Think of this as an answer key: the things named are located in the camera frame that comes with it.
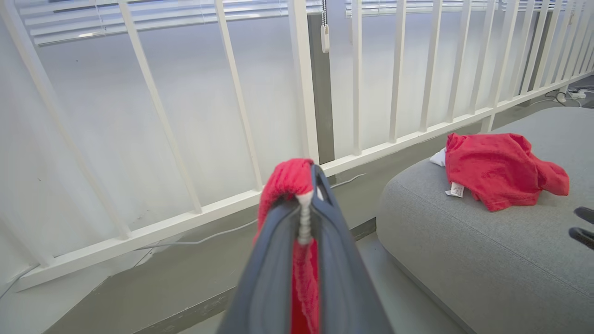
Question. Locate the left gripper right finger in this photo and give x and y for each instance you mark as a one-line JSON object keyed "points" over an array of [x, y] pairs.
{"points": [[338, 278]]}

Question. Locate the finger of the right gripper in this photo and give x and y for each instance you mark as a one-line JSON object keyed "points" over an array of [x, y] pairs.
{"points": [[585, 214], [584, 236]]}

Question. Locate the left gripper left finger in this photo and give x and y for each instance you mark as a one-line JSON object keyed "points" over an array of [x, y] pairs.
{"points": [[269, 278]]}

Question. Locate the red garment with white trim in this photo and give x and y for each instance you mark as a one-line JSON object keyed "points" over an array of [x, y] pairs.
{"points": [[287, 178]]}

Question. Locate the red garment with white sleeve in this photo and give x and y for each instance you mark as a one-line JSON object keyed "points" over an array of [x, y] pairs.
{"points": [[492, 167]]}

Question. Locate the grey fabric sofa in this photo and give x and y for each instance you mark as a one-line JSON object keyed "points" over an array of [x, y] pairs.
{"points": [[464, 250]]}

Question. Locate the white power strip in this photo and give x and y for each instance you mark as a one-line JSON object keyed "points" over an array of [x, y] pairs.
{"points": [[575, 94]]}

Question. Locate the white metal railing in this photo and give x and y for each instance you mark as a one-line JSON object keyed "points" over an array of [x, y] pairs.
{"points": [[139, 237]]}

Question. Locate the dark grey window pillar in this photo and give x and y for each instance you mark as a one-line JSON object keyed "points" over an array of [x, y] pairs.
{"points": [[321, 93]]}

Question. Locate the white window blinds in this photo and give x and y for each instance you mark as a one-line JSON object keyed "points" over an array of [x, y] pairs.
{"points": [[69, 28]]}

